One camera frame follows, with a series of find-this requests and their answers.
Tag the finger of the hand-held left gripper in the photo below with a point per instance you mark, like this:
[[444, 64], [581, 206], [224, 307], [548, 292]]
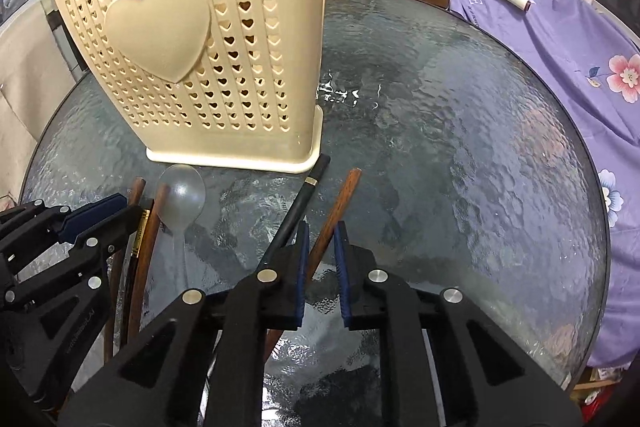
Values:
[[117, 232], [95, 214]]

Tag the beige cloth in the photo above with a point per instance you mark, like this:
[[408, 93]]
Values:
[[30, 97]]

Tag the purple floral cloth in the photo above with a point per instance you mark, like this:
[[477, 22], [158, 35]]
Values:
[[575, 97]]

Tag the round glass table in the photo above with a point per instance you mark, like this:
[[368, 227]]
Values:
[[450, 147]]

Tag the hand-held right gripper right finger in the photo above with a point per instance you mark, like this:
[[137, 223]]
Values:
[[342, 277]]

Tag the translucent plastic spoon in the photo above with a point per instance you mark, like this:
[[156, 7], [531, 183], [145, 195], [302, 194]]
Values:
[[182, 194]]

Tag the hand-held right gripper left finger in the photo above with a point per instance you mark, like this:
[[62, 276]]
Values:
[[300, 277]]

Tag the cream perforated utensil holder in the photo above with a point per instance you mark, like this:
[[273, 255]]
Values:
[[200, 32]]

